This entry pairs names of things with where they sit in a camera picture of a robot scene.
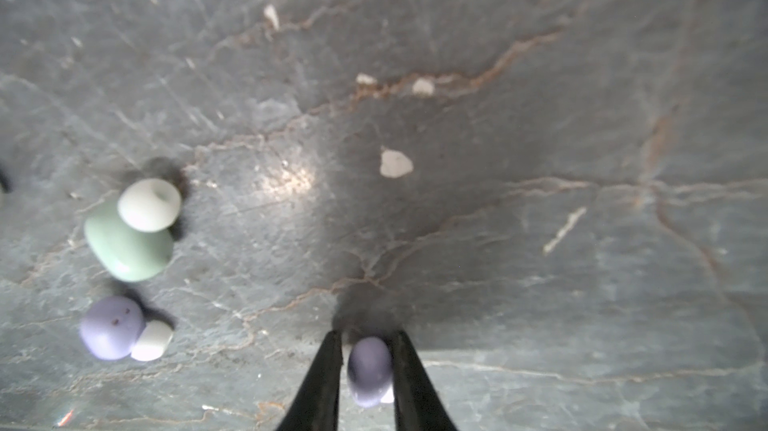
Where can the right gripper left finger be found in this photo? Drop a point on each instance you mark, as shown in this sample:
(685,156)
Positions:
(316,404)

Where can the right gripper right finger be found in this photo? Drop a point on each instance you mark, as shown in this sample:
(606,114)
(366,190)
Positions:
(417,404)

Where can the purple earbud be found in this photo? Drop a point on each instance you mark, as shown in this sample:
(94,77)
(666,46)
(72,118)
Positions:
(370,373)
(115,328)

